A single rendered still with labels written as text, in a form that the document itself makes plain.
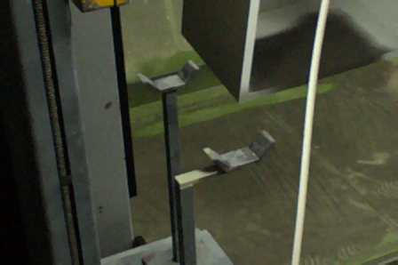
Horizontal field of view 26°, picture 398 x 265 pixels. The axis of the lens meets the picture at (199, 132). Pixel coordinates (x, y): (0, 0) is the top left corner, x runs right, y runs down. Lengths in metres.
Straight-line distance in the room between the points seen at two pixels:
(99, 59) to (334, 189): 1.38
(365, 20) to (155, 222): 0.90
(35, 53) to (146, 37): 2.25
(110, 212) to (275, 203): 1.07
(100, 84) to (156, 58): 1.62
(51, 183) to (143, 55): 2.17
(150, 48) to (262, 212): 0.83
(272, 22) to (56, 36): 1.81
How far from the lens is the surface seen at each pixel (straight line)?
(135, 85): 3.10
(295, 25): 2.66
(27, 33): 0.88
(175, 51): 3.16
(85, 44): 1.48
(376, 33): 2.69
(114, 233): 1.70
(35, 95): 0.91
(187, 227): 0.98
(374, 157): 2.89
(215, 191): 2.71
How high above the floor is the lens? 1.64
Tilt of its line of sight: 32 degrees down
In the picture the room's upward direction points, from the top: 3 degrees counter-clockwise
